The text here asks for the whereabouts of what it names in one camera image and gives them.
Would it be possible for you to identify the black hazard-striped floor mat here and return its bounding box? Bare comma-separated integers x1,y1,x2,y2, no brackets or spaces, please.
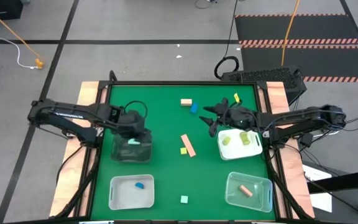
234,13,358,84

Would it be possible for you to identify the small peach block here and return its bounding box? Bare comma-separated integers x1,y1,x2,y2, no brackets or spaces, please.
239,184,254,198

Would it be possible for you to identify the clear plastic bin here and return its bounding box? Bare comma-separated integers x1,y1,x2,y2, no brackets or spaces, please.
224,171,273,213

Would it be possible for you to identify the yellow arch block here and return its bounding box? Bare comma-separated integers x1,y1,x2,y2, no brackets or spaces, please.
239,131,251,146

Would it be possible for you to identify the white plastic bin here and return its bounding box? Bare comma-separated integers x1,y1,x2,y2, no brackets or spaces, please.
217,128,264,161

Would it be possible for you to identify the black coiled cable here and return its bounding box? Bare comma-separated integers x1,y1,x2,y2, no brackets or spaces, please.
213,0,241,80

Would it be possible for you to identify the long peach block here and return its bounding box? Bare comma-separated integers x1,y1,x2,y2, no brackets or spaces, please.
180,134,197,158

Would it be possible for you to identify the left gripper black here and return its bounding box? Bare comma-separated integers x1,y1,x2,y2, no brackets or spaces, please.
114,107,150,146

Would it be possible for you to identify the white paper sheet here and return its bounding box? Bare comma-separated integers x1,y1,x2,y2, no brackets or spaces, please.
302,164,334,214

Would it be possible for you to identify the dark smoky plastic bin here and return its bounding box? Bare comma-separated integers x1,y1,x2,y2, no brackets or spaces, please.
109,129,154,164

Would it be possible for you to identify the yellow cable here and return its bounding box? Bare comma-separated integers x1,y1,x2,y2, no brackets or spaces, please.
280,0,301,67

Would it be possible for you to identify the black mesh computer tower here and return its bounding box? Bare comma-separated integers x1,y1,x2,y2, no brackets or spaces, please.
221,67,308,105

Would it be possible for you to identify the wooden side board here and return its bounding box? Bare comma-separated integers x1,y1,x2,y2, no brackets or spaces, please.
48,81,101,218
265,81,316,219

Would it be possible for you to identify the orange cable with plug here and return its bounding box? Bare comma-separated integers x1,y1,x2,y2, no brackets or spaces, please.
0,2,45,70

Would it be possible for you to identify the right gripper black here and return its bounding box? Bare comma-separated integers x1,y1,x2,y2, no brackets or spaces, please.
198,98,260,132

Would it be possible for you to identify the grey-white plastic bin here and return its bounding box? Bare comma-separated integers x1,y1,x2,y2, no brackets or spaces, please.
108,174,155,211

